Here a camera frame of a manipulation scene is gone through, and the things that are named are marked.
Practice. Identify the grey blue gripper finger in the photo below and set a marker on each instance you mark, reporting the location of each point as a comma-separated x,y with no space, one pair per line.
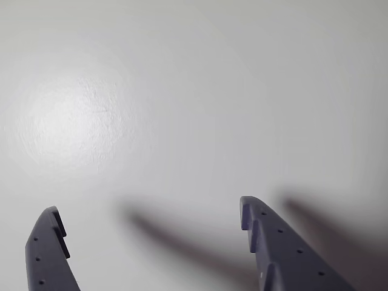
45,260
288,260

